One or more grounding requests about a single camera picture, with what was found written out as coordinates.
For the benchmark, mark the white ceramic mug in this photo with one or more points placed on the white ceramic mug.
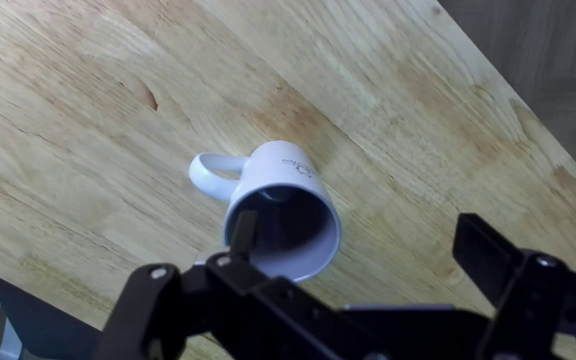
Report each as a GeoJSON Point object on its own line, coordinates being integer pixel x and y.
{"type": "Point", "coordinates": [273, 170]}

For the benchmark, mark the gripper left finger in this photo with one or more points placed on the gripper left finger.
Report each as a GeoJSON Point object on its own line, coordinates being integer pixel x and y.
{"type": "Point", "coordinates": [248, 310]}

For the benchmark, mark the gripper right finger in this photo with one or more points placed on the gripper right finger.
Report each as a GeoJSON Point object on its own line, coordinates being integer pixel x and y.
{"type": "Point", "coordinates": [528, 295]}

